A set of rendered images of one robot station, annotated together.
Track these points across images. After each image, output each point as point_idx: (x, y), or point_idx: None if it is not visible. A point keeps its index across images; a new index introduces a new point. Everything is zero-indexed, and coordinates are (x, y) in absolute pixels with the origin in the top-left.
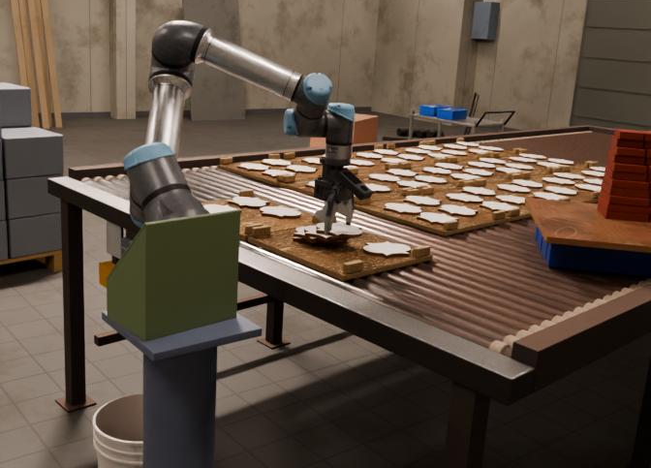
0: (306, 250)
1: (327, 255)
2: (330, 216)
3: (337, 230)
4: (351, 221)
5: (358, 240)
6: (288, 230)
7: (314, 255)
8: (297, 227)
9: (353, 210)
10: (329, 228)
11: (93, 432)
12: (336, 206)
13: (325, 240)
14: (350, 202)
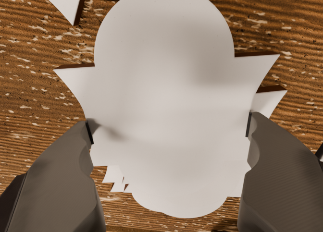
0: (272, 120)
1: (281, 46)
2: (311, 157)
3: (200, 105)
4: (75, 126)
5: (54, 84)
6: (151, 229)
7: (308, 76)
8: (113, 231)
9: (31, 165)
10: (267, 117)
11: None
12: (272, 217)
13: (279, 86)
14: (39, 225)
